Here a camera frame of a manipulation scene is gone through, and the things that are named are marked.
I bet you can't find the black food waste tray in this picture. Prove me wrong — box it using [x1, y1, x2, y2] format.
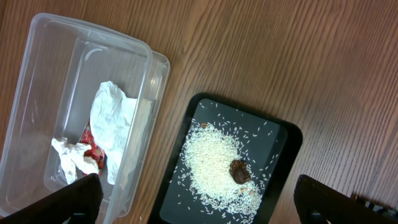
[149, 93, 303, 223]

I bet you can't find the red snack wrapper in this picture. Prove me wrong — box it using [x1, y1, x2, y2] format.
[79, 122, 106, 175]

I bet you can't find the small white tissue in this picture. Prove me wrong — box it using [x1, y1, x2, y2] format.
[51, 138, 100, 184]

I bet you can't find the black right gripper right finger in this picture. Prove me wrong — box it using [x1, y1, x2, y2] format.
[294, 174, 397, 224]

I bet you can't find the pile of white rice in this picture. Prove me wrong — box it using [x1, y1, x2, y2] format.
[183, 123, 261, 215]

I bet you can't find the clear plastic bin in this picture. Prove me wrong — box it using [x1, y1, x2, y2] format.
[1, 13, 170, 223]

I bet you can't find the brown food scrap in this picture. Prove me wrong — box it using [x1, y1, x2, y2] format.
[229, 160, 251, 185]

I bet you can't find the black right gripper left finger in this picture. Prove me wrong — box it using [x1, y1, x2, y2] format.
[1, 174, 103, 224]

